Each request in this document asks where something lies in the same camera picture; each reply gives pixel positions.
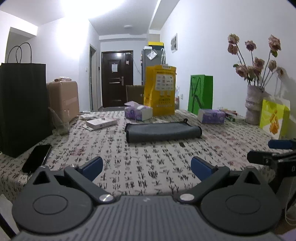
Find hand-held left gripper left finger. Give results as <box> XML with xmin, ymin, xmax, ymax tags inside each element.
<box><xmin>27</xmin><ymin>156</ymin><xmax>115</xmax><ymax>205</ymax></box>

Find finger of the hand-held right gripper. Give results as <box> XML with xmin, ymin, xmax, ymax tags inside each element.
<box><xmin>247</xmin><ymin>150</ymin><xmax>282</xmax><ymax>166</ymax></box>
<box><xmin>268</xmin><ymin>138</ymin><xmax>296</xmax><ymax>150</ymax></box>

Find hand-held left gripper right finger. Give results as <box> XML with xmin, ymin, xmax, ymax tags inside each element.
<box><xmin>179</xmin><ymin>156</ymin><xmax>269</xmax><ymax>205</ymax></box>

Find grey towel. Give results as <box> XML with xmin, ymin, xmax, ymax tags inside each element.
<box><xmin>124</xmin><ymin>119</ymin><xmax>203</xmax><ymax>143</ymax></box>

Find lime gift bag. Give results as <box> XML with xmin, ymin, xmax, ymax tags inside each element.
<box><xmin>259</xmin><ymin>76</ymin><xmax>291</xmax><ymax>140</ymax></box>

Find flat white box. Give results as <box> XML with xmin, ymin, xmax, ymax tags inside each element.
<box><xmin>86</xmin><ymin>118</ymin><xmax>117</xmax><ymax>131</ymax></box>

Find white textured vase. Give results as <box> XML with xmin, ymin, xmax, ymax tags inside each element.
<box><xmin>245</xmin><ymin>85</ymin><xmax>265</xmax><ymax>126</ymax></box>

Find stack of books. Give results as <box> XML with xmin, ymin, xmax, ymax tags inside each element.
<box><xmin>220</xmin><ymin>108</ymin><xmax>246</xmax><ymax>122</ymax></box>

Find printed tablecloth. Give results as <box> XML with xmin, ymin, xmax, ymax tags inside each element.
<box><xmin>0</xmin><ymin>109</ymin><xmax>296</xmax><ymax>209</ymax></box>

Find closed purple tissue box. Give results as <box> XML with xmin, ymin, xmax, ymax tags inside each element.
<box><xmin>198</xmin><ymin>109</ymin><xmax>226</xmax><ymax>125</ymax></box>

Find clear plastic wrapper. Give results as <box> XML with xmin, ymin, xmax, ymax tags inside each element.
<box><xmin>48</xmin><ymin>107</ymin><xmax>70</xmax><ymax>135</ymax></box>

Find black smartphone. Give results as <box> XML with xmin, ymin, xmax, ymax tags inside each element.
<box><xmin>22</xmin><ymin>144</ymin><xmax>52</xmax><ymax>174</ymax></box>

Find open purple tissue box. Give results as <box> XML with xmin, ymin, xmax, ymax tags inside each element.
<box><xmin>124</xmin><ymin>101</ymin><xmax>153</xmax><ymax>121</ymax></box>

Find brown cardboard box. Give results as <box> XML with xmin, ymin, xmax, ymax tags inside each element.
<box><xmin>46</xmin><ymin>80</ymin><xmax>80</xmax><ymax>123</ymax></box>

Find green paper bag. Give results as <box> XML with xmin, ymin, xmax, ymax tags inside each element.
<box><xmin>187</xmin><ymin>75</ymin><xmax>213</xmax><ymax>114</ymax></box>

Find dried flower bouquet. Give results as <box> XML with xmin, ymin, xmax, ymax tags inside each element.
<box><xmin>228</xmin><ymin>34</ymin><xmax>286</xmax><ymax>88</ymax></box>

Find open cardboard box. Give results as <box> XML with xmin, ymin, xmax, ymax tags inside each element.
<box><xmin>125</xmin><ymin>85</ymin><xmax>145</xmax><ymax>105</ymax></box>

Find yellow paper bag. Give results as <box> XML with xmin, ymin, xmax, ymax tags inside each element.
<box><xmin>144</xmin><ymin>65</ymin><xmax>177</xmax><ymax>116</ymax></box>

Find dark entrance door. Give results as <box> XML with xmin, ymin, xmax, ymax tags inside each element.
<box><xmin>101</xmin><ymin>50</ymin><xmax>134</xmax><ymax>108</ymax></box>

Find black paper bag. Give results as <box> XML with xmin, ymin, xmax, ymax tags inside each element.
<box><xmin>0</xmin><ymin>42</ymin><xmax>53</xmax><ymax>158</ymax></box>

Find grey refrigerator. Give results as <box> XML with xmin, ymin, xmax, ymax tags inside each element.
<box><xmin>141</xmin><ymin>47</ymin><xmax>166</xmax><ymax>87</ymax></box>

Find yellow box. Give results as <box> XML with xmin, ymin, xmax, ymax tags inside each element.
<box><xmin>148</xmin><ymin>41</ymin><xmax>164</xmax><ymax>50</ymax></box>

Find white cable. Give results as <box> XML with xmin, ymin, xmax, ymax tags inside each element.
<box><xmin>285</xmin><ymin>201</ymin><xmax>296</xmax><ymax>224</ymax></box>

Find wall picture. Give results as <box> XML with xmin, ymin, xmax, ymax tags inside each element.
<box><xmin>170</xmin><ymin>33</ymin><xmax>179</xmax><ymax>53</ymax></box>

